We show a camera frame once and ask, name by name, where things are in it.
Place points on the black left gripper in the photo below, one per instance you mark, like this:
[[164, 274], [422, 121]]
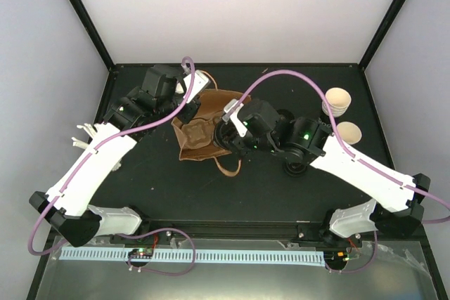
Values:
[[186, 116]]

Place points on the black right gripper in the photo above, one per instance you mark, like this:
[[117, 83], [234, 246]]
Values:
[[239, 147]]

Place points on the brown cardboard cup carrier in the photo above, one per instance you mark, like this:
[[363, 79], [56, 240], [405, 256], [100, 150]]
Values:
[[198, 133]]

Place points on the brown paper bag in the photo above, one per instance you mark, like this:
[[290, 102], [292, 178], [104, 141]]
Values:
[[212, 104]]

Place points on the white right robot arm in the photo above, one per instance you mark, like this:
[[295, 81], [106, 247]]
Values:
[[394, 208]]

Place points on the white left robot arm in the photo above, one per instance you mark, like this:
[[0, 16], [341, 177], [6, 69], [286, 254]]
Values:
[[166, 92]]

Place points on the stack of black paper cups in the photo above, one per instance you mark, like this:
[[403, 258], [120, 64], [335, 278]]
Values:
[[338, 100]]

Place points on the single black paper cup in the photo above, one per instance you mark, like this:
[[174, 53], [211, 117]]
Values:
[[349, 132]]

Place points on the white wooden stirrers in glass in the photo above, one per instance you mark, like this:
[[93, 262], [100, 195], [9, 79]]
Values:
[[84, 135]]

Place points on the right small circuit board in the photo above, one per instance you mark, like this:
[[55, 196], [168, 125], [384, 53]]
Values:
[[341, 256]]

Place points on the small circuit board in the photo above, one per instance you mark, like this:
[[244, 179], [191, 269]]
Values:
[[341, 256], [141, 253]]

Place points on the left small circuit board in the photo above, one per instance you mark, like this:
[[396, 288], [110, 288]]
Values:
[[141, 253]]

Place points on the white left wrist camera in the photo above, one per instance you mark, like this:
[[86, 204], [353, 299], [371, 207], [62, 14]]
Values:
[[200, 82]]

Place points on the black front aluminium rail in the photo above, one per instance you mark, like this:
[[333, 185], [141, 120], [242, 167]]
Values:
[[243, 230]]

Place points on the white slotted cable duct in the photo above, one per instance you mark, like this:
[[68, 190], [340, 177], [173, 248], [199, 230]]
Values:
[[221, 256]]

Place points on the black frame post left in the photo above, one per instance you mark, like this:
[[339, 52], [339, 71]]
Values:
[[92, 32]]

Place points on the black frame post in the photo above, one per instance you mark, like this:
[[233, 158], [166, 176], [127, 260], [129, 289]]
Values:
[[92, 32], [381, 32]]

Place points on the black frame post right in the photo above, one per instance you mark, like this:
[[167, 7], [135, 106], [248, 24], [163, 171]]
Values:
[[381, 32]]

